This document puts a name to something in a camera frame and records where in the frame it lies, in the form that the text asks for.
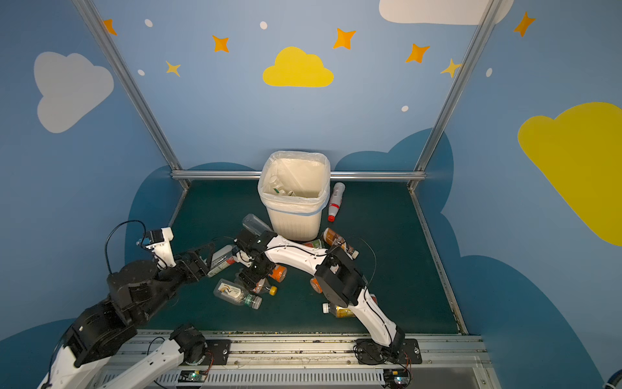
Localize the clear bottle red green label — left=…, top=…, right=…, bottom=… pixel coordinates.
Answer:
left=207, top=245, right=239, bottom=278

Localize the orange label bottle white cap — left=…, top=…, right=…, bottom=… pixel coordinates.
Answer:
left=269, top=265, right=288, bottom=283

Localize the small red label bottle yellow cap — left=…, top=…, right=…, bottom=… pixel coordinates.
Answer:
left=235, top=272, right=278, bottom=296

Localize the square clear bottle green cap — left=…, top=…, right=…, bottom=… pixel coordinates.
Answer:
left=213, top=279, right=262, bottom=310

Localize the orange white milk tea bottle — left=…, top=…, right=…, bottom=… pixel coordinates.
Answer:
left=309, top=277, right=322, bottom=294

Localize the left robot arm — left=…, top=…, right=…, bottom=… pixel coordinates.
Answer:
left=40, top=251, right=210, bottom=388

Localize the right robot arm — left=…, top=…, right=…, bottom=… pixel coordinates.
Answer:
left=234, top=230, right=405, bottom=357

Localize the white plastic trash bin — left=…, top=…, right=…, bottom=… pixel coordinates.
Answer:
left=258, top=151, right=330, bottom=242

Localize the clear empty bottle green cap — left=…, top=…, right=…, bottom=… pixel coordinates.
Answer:
left=242, top=213, right=272, bottom=236

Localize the brown Nescafe coffee bottle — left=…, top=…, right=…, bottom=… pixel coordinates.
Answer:
left=322, top=228, right=359, bottom=259

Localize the white bottle red cap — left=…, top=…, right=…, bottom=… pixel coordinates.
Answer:
left=327, top=183, right=346, bottom=222

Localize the left controller board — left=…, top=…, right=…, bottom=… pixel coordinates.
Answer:
left=178, top=371, right=208, bottom=384

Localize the controller board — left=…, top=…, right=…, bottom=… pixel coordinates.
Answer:
left=178, top=371, right=208, bottom=384
left=382, top=369, right=411, bottom=389

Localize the right controller board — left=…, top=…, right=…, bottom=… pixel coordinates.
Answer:
left=382, top=369, right=411, bottom=389

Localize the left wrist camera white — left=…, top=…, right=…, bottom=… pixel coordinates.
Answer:
left=140, top=227, right=176, bottom=270

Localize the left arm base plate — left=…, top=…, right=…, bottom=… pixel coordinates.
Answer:
left=196, top=339, right=232, bottom=366

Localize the aluminium rail frame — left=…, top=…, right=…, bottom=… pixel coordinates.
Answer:
left=82, top=330, right=501, bottom=389

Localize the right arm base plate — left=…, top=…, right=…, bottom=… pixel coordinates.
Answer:
left=353, top=339, right=423, bottom=366

